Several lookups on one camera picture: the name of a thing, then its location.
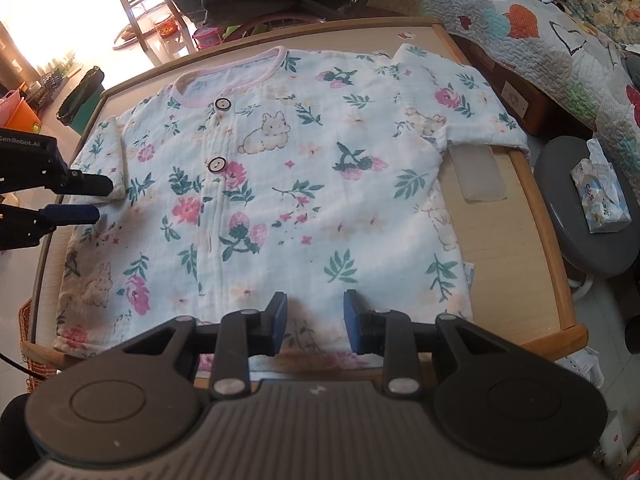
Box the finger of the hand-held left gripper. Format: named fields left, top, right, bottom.
left=0, top=204, right=100, bottom=251
left=30, top=169, right=115, bottom=197

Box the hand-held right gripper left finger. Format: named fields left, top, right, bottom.
left=122, top=291, right=290, bottom=401

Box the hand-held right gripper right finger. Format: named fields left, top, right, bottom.
left=343, top=289, right=511, bottom=401

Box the orange wicker basket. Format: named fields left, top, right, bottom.
left=17, top=297, right=68, bottom=393

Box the floral baby shirt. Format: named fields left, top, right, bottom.
left=52, top=45, right=531, bottom=368

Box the orange plastic bin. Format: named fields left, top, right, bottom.
left=0, top=102, right=42, bottom=128

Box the pink plastic basket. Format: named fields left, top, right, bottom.
left=0, top=89, right=28, bottom=117

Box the green bucket with black liner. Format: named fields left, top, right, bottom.
left=55, top=66, right=107, bottom=137

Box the wooden chair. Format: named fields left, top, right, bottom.
left=102, top=0, right=198, bottom=52

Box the pink toy drum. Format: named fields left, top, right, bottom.
left=192, top=27, right=222, bottom=52

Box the wooden low table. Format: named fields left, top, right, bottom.
left=27, top=16, right=590, bottom=376

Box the translucent plastic strip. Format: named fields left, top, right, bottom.
left=446, top=141, right=507, bottom=204

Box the green toy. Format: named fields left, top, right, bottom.
left=222, top=22, right=253, bottom=42

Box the person's left leg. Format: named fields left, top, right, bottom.
left=0, top=392, right=33, bottom=480

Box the white sneaker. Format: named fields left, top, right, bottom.
left=552, top=347, right=607, bottom=392

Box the grey round stool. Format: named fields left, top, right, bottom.
left=532, top=135, right=640, bottom=303

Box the tissue pack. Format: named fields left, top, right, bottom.
left=570, top=139, right=632, bottom=234

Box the white square label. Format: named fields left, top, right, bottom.
left=501, top=80, right=529, bottom=116

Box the heart patterned quilt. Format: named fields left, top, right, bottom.
left=416, top=0, right=640, bottom=161

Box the black cable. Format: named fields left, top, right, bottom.
left=0, top=354, right=32, bottom=377

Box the wooden sofa frame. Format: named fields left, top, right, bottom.
left=462, top=35, right=568, bottom=137

